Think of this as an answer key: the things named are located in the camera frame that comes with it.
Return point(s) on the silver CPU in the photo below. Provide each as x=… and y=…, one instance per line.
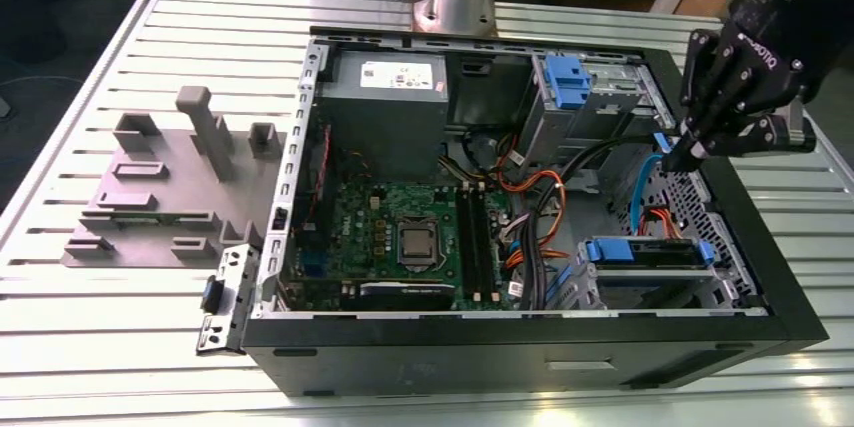
x=417, y=241

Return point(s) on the grey parts rack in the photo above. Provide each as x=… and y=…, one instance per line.
x=180, y=187

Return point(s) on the blue plastic drive latch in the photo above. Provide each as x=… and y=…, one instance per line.
x=567, y=82

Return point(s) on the metal expansion slot bracket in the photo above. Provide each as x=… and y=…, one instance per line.
x=234, y=267

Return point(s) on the green RAM stick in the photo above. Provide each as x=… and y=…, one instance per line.
x=142, y=218

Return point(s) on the metal disk bay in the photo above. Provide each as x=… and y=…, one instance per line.
x=653, y=275

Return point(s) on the CPU socket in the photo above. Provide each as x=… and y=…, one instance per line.
x=419, y=220

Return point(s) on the green motherboard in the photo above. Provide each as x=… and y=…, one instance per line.
x=360, y=257

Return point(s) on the hard disk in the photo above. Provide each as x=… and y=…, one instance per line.
x=607, y=250

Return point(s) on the black graphics card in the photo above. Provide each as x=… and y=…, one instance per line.
x=400, y=297

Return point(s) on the black PC case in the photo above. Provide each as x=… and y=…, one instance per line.
x=467, y=357

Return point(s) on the black RAM slot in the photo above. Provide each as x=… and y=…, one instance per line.
x=469, y=242
x=487, y=247

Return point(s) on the metal drive cage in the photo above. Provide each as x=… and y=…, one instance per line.
x=573, y=132

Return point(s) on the grey power supply unit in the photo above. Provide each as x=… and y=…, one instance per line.
x=380, y=132

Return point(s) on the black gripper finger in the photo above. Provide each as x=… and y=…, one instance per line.
x=714, y=77
x=760, y=137

